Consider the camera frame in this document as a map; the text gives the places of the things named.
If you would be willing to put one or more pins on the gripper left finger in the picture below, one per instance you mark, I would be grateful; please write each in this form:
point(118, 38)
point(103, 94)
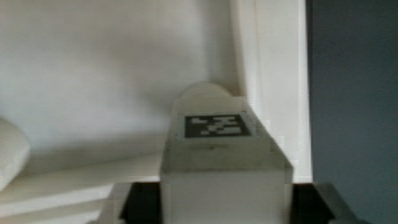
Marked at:
point(132, 204)

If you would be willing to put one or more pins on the white table leg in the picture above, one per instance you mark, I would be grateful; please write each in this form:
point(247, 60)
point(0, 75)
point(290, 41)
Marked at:
point(226, 174)

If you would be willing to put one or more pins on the white square tabletop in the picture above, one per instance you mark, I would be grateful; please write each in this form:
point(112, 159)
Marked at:
point(100, 58)

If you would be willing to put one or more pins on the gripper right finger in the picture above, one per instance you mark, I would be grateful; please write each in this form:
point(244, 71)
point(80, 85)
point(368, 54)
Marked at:
point(318, 206)

